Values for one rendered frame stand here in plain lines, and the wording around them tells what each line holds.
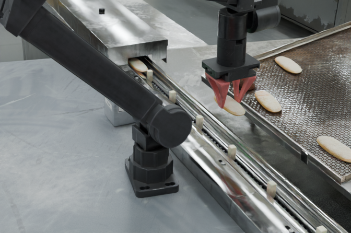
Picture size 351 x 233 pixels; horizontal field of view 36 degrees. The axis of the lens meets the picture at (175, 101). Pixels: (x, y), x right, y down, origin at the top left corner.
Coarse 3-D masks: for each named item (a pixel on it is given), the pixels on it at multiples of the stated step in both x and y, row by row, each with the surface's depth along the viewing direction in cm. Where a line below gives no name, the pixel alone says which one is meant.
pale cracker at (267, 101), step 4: (256, 92) 126; (260, 92) 126; (264, 92) 126; (256, 96) 125; (260, 96) 125; (264, 96) 124; (268, 96) 124; (272, 96) 124; (260, 100) 123; (264, 100) 123; (268, 100) 122; (272, 100) 122; (276, 100) 122; (264, 104) 122; (268, 104) 121; (272, 104) 121; (276, 104) 121; (268, 108) 120; (272, 108) 120; (276, 108) 120; (280, 108) 120
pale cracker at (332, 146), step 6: (318, 138) 109; (324, 138) 108; (330, 138) 107; (324, 144) 106; (330, 144) 106; (336, 144) 106; (342, 144) 106; (330, 150) 105; (336, 150) 104; (342, 150) 104; (348, 150) 104; (336, 156) 103; (342, 156) 103; (348, 156) 102
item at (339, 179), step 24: (288, 48) 145; (336, 48) 142; (312, 72) 133; (336, 72) 131; (288, 96) 125; (312, 96) 124; (336, 96) 122; (264, 120) 116; (312, 144) 109; (336, 168) 101
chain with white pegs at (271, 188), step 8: (152, 72) 144; (152, 80) 146; (160, 88) 142; (168, 96) 138; (176, 104) 134; (192, 120) 127; (200, 120) 122; (200, 128) 123; (208, 136) 121; (232, 152) 111; (272, 184) 100; (272, 192) 100; (296, 216) 96; (304, 224) 94; (312, 232) 92; (320, 232) 89
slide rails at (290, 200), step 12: (168, 84) 142; (180, 96) 136; (192, 108) 130; (204, 120) 125; (216, 132) 120; (216, 144) 116; (228, 144) 116; (228, 156) 112; (240, 156) 112; (240, 168) 108; (252, 168) 108; (252, 180) 104; (264, 180) 104; (264, 192) 101; (276, 192) 101; (288, 192) 101; (276, 204) 98; (288, 204) 98; (300, 204) 98; (288, 216) 95; (312, 216) 95; (300, 228) 92
